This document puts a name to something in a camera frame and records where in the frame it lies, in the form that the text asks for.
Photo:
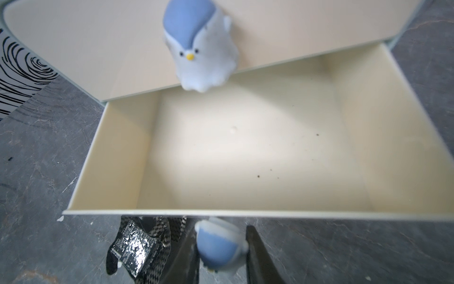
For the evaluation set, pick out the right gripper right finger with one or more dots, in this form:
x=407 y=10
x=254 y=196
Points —
x=260 y=267

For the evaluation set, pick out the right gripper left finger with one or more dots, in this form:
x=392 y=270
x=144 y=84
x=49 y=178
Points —
x=184 y=268

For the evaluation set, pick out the cream drawer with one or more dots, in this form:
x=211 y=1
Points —
x=114 y=49
x=341 y=135

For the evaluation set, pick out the light blue drawer cabinet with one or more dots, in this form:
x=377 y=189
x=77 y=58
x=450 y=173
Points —
x=198 y=35

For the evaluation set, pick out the cream top drawer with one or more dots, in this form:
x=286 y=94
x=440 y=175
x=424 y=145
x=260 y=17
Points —
x=114 y=49

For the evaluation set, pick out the black cookie pack left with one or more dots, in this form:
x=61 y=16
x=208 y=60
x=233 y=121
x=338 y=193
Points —
x=143 y=246

